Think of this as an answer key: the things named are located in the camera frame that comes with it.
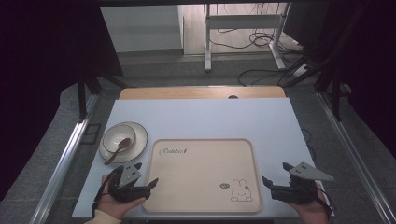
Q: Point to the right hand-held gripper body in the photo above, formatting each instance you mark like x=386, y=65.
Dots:
x=300, y=189

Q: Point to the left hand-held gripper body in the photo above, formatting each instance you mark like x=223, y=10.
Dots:
x=129, y=175

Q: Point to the person's right hand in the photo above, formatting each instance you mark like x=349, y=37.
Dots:
x=313, y=213

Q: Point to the person's left hand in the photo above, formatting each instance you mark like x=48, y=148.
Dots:
x=113, y=207

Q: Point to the brown wooden spoon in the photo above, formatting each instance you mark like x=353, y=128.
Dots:
x=124, y=143

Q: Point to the white plate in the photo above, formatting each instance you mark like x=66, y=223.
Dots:
x=141, y=138

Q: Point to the white bowl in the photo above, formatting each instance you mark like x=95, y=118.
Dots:
x=116, y=135

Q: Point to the beige tray with rabbit print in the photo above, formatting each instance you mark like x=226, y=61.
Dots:
x=199, y=177

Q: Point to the white board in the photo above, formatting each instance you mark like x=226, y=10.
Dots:
x=202, y=119

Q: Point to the black stand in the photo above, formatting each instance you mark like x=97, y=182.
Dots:
x=82, y=93
x=336, y=93

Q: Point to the wooden table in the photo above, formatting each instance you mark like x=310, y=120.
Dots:
x=186, y=92

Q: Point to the white power strip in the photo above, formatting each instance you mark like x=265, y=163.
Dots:
x=300, y=71

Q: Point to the white cabinet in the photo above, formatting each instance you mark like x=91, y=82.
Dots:
x=140, y=29

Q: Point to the metal rail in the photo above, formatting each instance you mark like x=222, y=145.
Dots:
x=351, y=155
x=63, y=158

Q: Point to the white desk frame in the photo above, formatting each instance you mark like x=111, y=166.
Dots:
x=243, y=21

